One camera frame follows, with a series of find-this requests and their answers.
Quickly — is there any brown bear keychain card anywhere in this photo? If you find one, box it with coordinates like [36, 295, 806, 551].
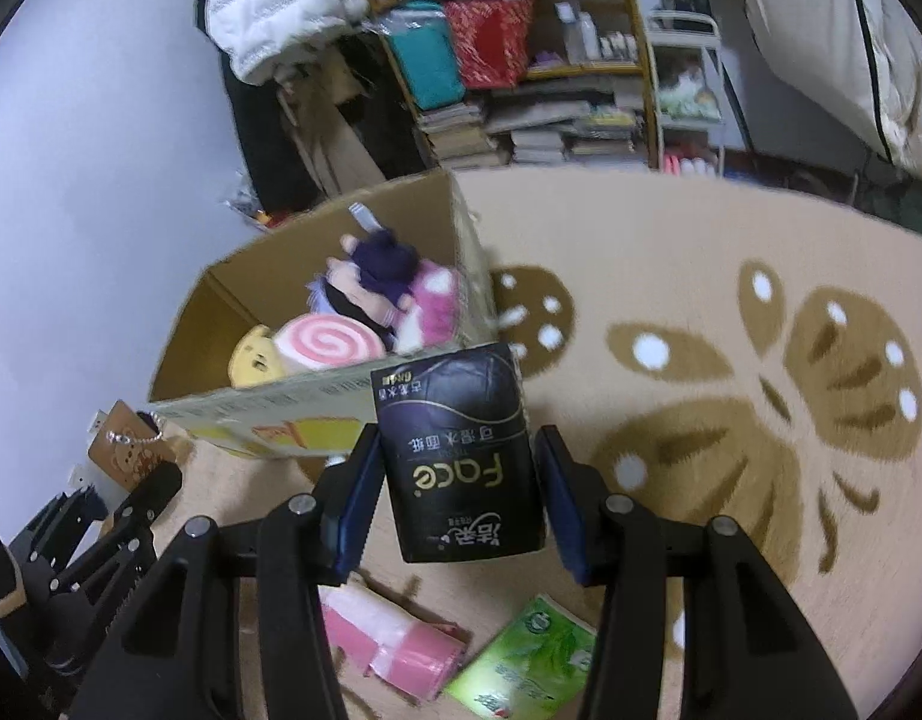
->
[86, 400, 175, 491]

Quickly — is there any yellow plush dog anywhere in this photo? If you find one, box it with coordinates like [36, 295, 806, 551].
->
[228, 325, 285, 388]

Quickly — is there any pink swirl roll plush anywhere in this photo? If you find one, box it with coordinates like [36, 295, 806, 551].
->
[274, 314, 388, 372]

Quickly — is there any green tissue pack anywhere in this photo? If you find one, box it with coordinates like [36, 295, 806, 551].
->
[446, 595, 596, 718]

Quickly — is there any purple plush doll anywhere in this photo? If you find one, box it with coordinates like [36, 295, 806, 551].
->
[308, 227, 420, 351]

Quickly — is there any black tissue pack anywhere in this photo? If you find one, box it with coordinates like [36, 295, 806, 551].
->
[371, 343, 545, 564]

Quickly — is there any pink plush bear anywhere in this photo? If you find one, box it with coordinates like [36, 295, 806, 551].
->
[394, 259, 459, 355]

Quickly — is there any cardboard box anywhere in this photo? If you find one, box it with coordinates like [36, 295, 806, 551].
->
[148, 171, 497, 458]

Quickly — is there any beige patterned rug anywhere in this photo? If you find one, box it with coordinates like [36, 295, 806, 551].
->
[148, 167, 922, 718]

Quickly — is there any black coat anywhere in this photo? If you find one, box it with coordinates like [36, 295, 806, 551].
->
[215, 46, 324, 216]

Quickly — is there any teal bag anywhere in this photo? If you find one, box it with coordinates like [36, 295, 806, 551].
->
[379, 0, 465, 110]

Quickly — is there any white rolling cart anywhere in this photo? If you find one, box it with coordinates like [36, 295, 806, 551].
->
[644, 10, 728, 177]

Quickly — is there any red gift bag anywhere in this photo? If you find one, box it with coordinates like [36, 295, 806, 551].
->
[445, 0, 536, 91]

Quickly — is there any wooden bookshelf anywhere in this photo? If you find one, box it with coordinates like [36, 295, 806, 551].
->
[368, 0, 657, 167]

